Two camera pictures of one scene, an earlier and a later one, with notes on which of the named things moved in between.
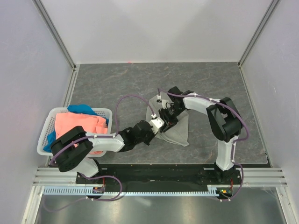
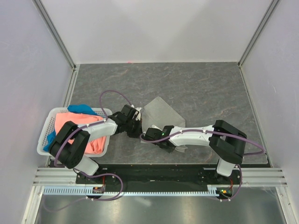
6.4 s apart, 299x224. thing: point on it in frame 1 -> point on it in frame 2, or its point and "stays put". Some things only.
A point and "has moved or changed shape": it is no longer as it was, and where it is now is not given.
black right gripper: (168, 121) -> (170, 150)
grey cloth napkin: (177, 134) has moved or changed shape
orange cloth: (65, 122) stays put
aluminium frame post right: (265, 18) stays put
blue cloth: (74, 108) stays put
